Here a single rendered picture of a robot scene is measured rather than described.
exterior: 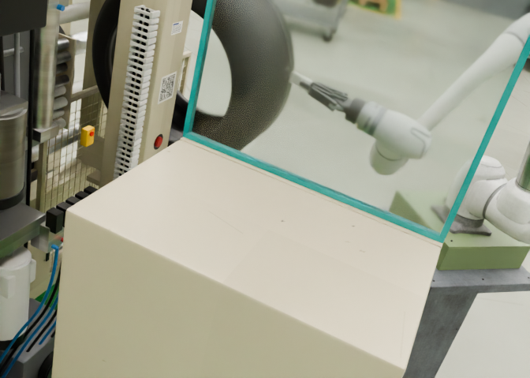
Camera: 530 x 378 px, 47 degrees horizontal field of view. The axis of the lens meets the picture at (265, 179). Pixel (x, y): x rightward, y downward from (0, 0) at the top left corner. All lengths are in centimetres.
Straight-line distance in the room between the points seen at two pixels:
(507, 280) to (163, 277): 171
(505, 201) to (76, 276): 157
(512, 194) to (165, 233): 148
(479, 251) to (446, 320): 39
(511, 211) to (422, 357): 80
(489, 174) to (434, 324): 67
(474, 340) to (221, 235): 235
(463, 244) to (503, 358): 102
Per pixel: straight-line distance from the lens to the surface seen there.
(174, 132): 208
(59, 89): 196
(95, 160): 191
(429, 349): 268
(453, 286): 224
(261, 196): 110
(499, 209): 224
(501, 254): 242
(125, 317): 101
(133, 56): 151
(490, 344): 323
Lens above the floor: 181
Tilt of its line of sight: 28 degrees down
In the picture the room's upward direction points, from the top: 15 degrees clockwise
